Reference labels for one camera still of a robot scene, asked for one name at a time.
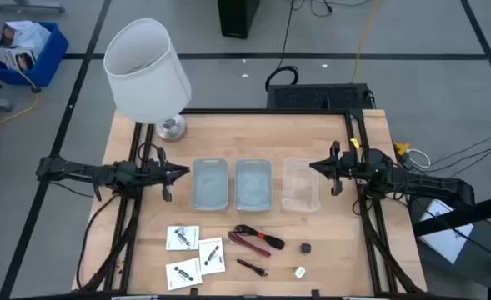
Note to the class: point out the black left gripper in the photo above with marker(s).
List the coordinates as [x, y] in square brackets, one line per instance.
[161, 173]

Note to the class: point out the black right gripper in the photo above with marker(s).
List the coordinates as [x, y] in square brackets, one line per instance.
[343, 166]

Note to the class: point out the white and green acer box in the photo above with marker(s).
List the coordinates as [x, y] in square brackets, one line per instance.
[211, 256]
[182, 238]
[182, 274]

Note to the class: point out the small black charger cube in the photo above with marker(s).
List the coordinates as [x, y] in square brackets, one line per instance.
[305, 248]

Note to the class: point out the small white charger cube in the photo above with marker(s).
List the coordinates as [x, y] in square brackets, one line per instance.
[299, 272]

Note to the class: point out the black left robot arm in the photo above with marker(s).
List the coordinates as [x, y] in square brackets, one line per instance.
[82, 171]

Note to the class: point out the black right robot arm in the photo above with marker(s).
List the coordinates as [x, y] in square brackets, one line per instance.
[428, 183]

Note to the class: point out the clear plastic bin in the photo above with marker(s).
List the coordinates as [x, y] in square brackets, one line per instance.
[301, 187]

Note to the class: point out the grey plastic bin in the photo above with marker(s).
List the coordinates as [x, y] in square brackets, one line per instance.
[253, 187]
[209, 187]

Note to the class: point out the black computer case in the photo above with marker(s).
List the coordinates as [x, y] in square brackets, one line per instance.
[312, 96]

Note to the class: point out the yellow connector plug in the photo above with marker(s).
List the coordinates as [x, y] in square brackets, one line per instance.
[401, 147]

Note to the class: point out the white shade table lamp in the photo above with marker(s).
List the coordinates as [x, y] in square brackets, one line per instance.
[145, 75]

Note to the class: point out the black metal beam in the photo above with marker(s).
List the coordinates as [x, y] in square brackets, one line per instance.
[457, 216]

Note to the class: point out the white cardboard box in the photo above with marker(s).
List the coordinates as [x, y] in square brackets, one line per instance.
[449, 241]

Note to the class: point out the black tower case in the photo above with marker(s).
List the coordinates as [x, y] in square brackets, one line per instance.
[236, 16]

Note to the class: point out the blue plastic crate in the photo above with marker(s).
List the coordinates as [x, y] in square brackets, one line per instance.
[49, 62]

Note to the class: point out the white paper bag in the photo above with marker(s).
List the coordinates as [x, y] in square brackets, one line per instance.
[28, 35]

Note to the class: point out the black aluminium table frame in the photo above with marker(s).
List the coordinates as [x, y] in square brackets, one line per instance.
[270, 111]

